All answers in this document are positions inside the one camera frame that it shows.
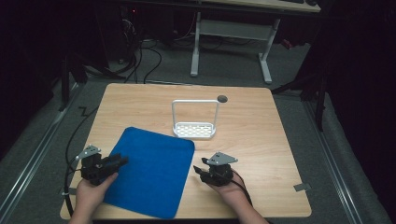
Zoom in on person's left hand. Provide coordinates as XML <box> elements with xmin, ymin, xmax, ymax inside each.
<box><xmin>75</xmin><ymin>172</ymin><xmax>120</xmax><ymax>213</ymax></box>

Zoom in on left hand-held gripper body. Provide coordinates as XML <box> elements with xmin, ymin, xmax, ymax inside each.
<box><xmin>75</xmin><ymin>145</ymin><xmax>110</xmax><ymax>187</ymax></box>

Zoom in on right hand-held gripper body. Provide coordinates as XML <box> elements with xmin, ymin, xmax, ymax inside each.
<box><xmin>200</xmin><ymin>151</ymin><xmax>239</xmax><ymax>188</ymax></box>

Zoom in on black stand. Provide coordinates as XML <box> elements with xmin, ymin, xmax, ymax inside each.
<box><xmin>270</xmin><ymin>66</ymin><xmax>330</xmax><ymax>133</ymax></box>
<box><xmin>58</xmin><ymin>50</ymin><xmax>127</xmax><ymax>112</ymax></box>

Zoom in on white rack with handle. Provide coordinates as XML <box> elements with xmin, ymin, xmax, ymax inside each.
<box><xmin>171</xmin><ymin>99</ymin><xmax>220</xmax><ymax>141</ymax></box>

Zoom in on white-legged background desk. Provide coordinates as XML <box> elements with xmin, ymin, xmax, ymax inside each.
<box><xmin>190</xmin><ymin>0</ymin><xmax>322</xmax><ymax>85</ymax></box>

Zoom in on blue cloth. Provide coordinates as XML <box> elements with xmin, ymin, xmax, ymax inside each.
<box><xmin>102</xmin><ymin>126</ymin><xmax>196</xmax><ymax>220</ymax></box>

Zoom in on person's right hand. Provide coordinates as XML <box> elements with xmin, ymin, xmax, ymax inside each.
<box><xmin>206</xmin><ymin>173</ymin><xmax>248</xmax><ymax>204</ymax></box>

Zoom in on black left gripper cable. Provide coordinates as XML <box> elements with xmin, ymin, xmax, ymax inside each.
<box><xmin>64</xmin><ymin>106</ymin><xmax>100</xmax><ymax>217</ymax></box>

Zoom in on black floor cables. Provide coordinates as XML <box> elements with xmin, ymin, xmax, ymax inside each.
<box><xmin>106</xmin><ymin>18</ymin><xmax>200</xmax><ymax>84</ymax></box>

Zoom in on metal floor rail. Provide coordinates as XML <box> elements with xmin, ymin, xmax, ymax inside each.
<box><xmin>0</xmin><ymin>83</ymin><xmax>80</xmax><ymax>217</ymax></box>
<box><xmin>303</xmin><ymin>101</ymin><xmax>364</xmax><ymax>224</ymax></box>

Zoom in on dark computer tower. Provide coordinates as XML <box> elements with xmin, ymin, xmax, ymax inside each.
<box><xmin>98</xmin><ymin>4</ymin><xmax>139</xmax><ymax>64</ymax></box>

